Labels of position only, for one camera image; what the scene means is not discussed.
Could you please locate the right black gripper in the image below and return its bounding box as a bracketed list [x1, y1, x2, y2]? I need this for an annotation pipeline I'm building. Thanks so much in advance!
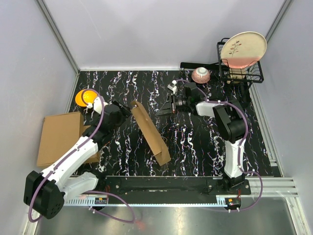
[157, 94, 190, 117]

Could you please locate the orange bowl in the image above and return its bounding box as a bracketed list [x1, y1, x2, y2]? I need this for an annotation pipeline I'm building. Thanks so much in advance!
[75, 90, 97, 107]

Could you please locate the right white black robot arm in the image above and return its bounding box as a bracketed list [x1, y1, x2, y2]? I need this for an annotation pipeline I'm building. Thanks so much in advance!
[157, 79, 250, 194]

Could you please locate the brown cardboard box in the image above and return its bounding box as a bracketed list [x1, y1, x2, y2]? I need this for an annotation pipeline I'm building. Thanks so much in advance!
[131, 100, 171, 166]
[37, 112, 87, 169]

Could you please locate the beige plate with leaf pattern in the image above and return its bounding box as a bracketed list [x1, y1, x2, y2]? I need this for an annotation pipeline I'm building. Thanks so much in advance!
[221, 31, 267, 69]

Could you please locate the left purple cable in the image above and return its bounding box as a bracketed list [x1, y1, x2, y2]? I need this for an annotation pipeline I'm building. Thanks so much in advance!
[28, 90, 135, 223]

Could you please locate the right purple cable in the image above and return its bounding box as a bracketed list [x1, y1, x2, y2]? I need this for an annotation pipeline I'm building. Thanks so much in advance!
[176, 78, 264, 212]

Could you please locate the closed brown cardboard box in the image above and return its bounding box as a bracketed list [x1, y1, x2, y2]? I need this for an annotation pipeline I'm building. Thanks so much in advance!
[37, 112, 87, 169]

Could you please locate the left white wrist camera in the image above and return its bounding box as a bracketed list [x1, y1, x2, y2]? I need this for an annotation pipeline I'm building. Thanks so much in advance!
[86, 96, 108, 114]

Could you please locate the pink patterned ceramic bowl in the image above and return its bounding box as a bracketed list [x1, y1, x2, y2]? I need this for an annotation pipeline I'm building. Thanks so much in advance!
[191, 67, 210, 84]

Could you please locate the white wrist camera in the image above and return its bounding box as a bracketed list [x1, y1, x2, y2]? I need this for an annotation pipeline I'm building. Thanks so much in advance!
[167, 80, 178, 94]
[86, 96, 108, 114]

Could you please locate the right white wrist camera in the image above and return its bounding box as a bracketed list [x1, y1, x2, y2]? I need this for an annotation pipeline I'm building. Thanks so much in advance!
[167, 80, 178, 94]

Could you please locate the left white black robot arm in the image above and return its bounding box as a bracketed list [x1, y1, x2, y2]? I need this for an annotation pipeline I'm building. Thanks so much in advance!
[23, 100, 132, 222]

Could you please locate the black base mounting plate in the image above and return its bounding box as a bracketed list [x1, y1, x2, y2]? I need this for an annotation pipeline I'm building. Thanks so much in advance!
[93, 176, 251, 196]

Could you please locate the beige cup in rack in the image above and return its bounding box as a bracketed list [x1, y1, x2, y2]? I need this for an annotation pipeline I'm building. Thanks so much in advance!
[227, 68, 246, 84]

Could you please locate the black wire dish rack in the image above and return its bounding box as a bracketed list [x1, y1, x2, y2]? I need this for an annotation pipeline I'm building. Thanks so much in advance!
[179, 38, 264, 108]

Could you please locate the purple cable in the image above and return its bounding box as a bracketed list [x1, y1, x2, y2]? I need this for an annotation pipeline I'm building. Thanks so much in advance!
[176, 78, 264, 212]
[28, 90, 135, 223]

